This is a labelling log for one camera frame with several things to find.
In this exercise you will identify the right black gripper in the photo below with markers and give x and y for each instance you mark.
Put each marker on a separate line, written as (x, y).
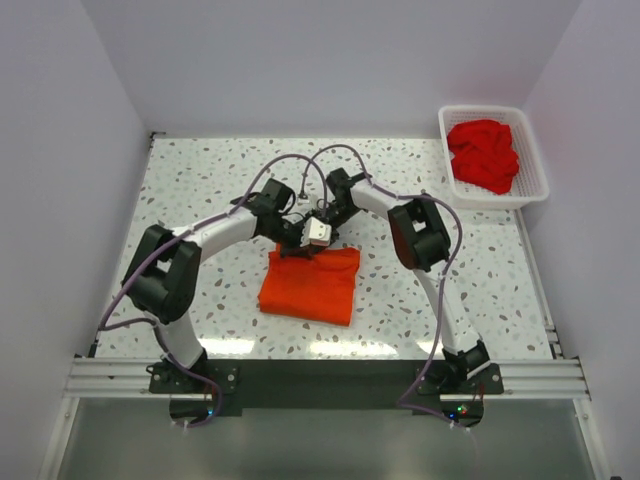
(334, 236)

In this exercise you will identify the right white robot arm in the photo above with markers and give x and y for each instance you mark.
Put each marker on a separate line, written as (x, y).
(427, 236)

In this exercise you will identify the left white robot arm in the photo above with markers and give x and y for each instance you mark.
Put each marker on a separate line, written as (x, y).
(162, 277)

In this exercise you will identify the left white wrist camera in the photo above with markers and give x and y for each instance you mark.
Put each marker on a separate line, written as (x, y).
(316, 233)

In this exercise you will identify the orange t shirt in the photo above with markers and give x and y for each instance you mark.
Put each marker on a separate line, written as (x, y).
(318, 289)

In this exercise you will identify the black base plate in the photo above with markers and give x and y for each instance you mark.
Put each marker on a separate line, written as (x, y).
(230, 387)

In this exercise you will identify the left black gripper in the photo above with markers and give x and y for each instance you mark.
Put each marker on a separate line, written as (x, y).
(296, 250)

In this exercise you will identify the aluminium frame rail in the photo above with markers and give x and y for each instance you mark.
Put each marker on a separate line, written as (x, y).
(494, 278)

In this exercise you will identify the red t shirt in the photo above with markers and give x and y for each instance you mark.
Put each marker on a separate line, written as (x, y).
(483, 155)

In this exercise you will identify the white plastic basket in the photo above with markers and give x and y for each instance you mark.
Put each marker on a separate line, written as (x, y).
(527, 186)

